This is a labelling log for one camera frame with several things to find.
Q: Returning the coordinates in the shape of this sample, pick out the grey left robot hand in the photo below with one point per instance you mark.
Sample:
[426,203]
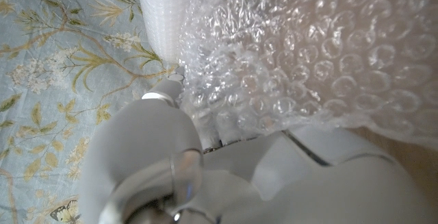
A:
[273,183]

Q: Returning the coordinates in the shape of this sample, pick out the clear bubble wrap roll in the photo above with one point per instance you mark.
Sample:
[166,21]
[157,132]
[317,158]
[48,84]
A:
[291,52]

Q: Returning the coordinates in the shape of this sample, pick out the floral butterfly backdrop cloth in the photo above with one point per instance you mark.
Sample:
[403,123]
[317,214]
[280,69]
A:
[61,63]

